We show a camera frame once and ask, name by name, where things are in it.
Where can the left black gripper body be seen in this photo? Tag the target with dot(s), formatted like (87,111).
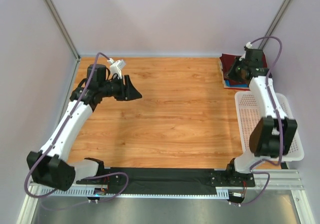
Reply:
(126,87)

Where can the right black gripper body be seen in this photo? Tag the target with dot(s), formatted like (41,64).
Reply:
(234,71)

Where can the maroon t-shirt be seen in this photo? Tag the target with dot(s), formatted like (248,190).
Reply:
(227,61)

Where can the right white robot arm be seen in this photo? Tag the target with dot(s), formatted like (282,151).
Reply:
(272,137)

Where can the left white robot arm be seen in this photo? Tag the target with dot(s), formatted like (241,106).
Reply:
(49,165)

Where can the blue folded t-shirt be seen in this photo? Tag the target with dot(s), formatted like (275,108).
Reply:
(228,85)

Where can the white plastic basket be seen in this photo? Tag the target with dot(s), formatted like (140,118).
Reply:
(248,116)

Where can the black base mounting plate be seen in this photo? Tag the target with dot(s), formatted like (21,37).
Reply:
(180,181)

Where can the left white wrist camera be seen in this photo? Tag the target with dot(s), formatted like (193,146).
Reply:
(116,68)

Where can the right aluminium frame post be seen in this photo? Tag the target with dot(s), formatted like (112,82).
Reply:
(278,17)

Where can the aluminium frame post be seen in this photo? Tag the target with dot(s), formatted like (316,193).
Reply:
(278,17)
(58,21)

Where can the aluminium slotted cable rail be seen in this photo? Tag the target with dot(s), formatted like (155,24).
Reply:
(113,183)

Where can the left aluminium frame post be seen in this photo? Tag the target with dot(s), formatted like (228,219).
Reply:
(58,21)

